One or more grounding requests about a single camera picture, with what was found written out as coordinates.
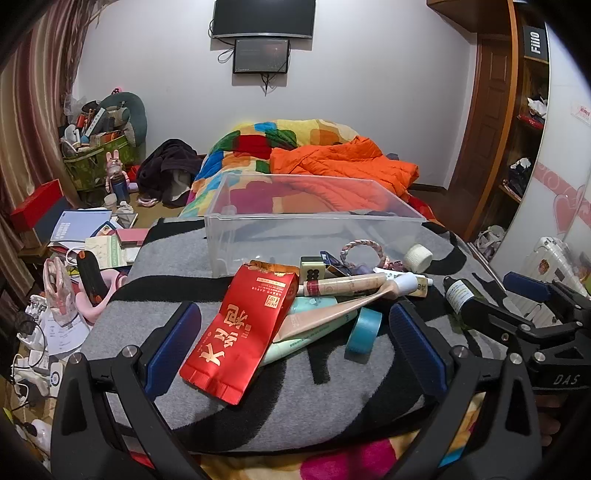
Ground red foil tea packet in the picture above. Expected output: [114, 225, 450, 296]
[179, 260, 300, 406]

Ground white paper sheets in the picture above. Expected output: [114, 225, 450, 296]
[39, 305, 90, 356]

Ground black printed box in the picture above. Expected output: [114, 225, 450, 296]
[523, 21, 551, 63]

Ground large wall monitor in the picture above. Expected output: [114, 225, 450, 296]
[211, 0, 317, 41]

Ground clear plastic storage bin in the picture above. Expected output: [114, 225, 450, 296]
[204, 173, 426, 278]

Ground wooden door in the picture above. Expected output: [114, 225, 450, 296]
[445, 34, 520, 241]

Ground black orange handheld tool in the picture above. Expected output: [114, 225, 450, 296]
[76, 251, 109, 308]

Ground dark clothes pile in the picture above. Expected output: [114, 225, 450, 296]
[137, 138, 204, 208]

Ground grey black blanket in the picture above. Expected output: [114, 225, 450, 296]
[81, 217, 513, 455]

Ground white shoes pair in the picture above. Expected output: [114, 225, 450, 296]
[475, 225, 506, 259]

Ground colourful patchwork quilt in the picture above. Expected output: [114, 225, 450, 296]
[178, 119, 497, 480]

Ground person's right hand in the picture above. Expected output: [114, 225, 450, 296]
[536, 392, 566, 450]

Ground blue tape roll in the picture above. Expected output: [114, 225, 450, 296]
[345, 307, 384, 356]

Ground beige tube with white cap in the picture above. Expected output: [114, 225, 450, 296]
[272, 272, 421, 344]

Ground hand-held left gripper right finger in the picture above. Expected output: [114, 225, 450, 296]
[388, 300, 544, 480]

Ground cream tube with red band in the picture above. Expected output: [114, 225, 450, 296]
[295, 272, 389, 297]

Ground small blue black box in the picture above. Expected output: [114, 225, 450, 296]
[320, 250, 345, 273]

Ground pink transparent bag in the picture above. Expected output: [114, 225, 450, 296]
[42, 256, 77, 328]

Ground blue white notebook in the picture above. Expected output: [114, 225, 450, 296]
[48, 210, 114, 243]

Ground white wardrobe door pink hearts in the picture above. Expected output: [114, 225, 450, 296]
[489, 14, 591, 296]

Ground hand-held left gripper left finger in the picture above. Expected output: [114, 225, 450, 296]
[50, 301, 204, 480]

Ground pink rabbit toy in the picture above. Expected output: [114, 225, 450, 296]
[105, 151, 126, 195]

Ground red box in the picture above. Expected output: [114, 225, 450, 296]
[10, 179, 65, 232]

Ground mint green bottle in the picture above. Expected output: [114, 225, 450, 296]
[259, 295, 358, 367]

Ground striped brown curtain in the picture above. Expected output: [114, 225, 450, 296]
[0, 0, 100, 296]

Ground orange down jacket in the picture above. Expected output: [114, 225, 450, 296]
[269, 135, 421, 204]

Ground green basket of clutter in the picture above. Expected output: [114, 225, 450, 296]
[62, 131, 137, 192]

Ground white tape roll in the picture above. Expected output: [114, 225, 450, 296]
[404, 244, 434, 273]

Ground green white booklet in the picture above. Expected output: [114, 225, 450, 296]
[84, 235, 129, 271]

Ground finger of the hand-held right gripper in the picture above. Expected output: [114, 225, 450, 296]
[502, 271, 591, 324]
[461, 298, 555, 365]

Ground pink braided rope ring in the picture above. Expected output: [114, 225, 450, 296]
[339, 239, 376, 268]

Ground green white mahjong tile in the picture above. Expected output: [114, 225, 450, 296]
[299, 256, 326, 283]

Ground grey green neck pillow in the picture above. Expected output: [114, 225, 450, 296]
[99, 92, 148, 148]

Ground dark green glass bottle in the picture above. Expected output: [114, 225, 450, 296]
[443, 276, 476, 315]

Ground pink flat box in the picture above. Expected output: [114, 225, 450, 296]
[115, 226, 149, 250]

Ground wooden shelf unit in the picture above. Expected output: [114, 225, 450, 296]
[427, 0, 552, 245]

